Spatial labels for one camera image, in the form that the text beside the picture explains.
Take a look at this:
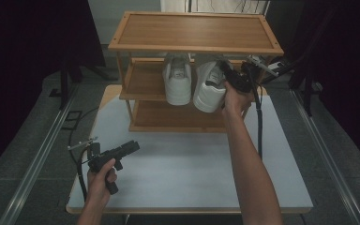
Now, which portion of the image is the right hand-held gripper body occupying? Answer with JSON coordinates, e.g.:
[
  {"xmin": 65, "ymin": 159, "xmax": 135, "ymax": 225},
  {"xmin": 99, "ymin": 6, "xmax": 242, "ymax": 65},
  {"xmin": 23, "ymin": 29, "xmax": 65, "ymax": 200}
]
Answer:
[{"xmin": 228, "ymin": 55, "xmax": 279, "ymax": 94}]

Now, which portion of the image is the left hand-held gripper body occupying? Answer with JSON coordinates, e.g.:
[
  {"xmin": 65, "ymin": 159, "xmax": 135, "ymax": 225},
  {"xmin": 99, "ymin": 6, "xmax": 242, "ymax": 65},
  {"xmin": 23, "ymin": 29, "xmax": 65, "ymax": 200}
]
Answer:
[{"xmin": 67, "ymin": 136, "xmax": 127, "ymax": 195}]

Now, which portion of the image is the white sneaker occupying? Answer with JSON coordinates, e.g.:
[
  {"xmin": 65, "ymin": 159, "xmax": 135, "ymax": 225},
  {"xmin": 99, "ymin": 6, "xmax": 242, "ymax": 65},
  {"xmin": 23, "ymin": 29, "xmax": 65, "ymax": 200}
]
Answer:
[
  {"xmin": 192, "ymin": 54, "xmax": 233, "ymax": 113},
  {"xmin": 162, "ymin": 52, "xmax": 193, "ymax": 106}
]

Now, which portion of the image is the wooden shoe rack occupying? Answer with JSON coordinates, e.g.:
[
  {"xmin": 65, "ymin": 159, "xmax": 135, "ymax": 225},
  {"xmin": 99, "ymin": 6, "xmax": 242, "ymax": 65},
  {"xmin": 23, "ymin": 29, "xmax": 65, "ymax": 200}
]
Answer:
[{"xmin": 107, "ymin": 10, "xmax": 285, "ymax": 134}]

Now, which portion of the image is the person's right hand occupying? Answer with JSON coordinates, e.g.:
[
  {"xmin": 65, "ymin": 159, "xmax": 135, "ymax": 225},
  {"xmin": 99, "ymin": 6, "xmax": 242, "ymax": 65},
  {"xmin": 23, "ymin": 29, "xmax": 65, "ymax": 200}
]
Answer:
[{"xmin": 222, "ymin": 81, "xmax": 256, "ymax": 118}]

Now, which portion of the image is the person's left hand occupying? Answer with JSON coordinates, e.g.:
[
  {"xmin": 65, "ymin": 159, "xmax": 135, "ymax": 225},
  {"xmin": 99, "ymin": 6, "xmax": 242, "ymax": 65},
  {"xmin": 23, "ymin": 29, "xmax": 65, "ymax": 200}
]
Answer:
[{"xmin": 86, "ymin": 157, "xmax": 119, "ymax": 204}]

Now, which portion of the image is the white power strip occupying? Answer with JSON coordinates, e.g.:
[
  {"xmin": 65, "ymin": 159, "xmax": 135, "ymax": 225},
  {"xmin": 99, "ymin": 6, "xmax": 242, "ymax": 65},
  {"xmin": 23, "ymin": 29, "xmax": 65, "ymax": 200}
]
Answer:
[{"xmin": 266, "ymin": 61, "xmax": 287, "ymax": 71}]

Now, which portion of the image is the white panel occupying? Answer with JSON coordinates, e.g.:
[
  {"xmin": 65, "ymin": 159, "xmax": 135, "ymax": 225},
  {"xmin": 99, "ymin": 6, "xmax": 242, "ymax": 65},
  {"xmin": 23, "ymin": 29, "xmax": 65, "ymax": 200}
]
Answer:
[{"xmin": 159, "ymin": 0, "xmax": 270, "ymax": 14}]

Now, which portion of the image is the black metal stand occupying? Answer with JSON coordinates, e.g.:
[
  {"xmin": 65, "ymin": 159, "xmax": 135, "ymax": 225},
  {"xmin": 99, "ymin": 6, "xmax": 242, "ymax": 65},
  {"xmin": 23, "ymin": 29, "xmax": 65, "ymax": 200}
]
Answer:
[{"xmin": 48, "ymin": 57, "xmax": 120, "ymax": 111}]

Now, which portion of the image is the dark curtain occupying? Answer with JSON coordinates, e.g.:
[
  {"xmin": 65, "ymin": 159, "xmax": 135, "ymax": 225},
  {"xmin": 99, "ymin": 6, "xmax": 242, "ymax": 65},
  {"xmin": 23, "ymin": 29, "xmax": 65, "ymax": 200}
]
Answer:
[
  {"xmin": 265, "ymin": 0, "xmax": 360, "ymax": 176},
  {"xmin": 0, "ymin": 0, "xmax": 107, "ymax": 179}
]

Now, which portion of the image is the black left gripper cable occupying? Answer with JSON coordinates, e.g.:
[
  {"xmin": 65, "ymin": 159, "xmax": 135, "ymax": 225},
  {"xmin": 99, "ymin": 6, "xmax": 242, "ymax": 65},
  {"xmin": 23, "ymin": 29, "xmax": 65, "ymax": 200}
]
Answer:
[{"xmin": 76, "ymin": 146, "xmax": 92, "ymax": 202}]

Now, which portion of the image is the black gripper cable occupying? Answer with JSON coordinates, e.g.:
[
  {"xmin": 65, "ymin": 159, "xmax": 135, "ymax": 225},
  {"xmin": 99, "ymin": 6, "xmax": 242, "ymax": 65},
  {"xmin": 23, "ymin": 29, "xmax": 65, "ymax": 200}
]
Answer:
[
  {"xmin": 247, "ymin": 67, "xmax": 264, "ymax": 160},
  {"xmin": 76, "ymin": 146, "xmax": 92, "ymax": 202}
]

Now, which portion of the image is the thin black floor cable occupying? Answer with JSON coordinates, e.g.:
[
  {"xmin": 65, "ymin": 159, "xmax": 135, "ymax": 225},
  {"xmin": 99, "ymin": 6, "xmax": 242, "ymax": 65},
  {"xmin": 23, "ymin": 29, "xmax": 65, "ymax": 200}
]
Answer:
[{"xmin": 67, "ymin": 106, "xmax": 100, "ymax": 165}]

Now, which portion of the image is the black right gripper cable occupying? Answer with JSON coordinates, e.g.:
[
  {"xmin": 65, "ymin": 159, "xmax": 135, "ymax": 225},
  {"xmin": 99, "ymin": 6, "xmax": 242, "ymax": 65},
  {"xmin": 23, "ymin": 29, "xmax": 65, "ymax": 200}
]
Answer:
[{"xmin": 247, "ymin": 67, "xmax": 264, "ymax": 160}]

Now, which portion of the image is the metal floor rail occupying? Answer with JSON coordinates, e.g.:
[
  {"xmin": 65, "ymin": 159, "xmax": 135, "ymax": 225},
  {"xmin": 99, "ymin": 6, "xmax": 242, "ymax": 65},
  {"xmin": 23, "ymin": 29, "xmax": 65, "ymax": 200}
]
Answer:
[
  {"xmin": 0, "ymin": 83, "xmax": 80, "ymax": 225},
  {"xmin": 289, "ymin": 88, "xmax": 360, "ymax": 225}
]

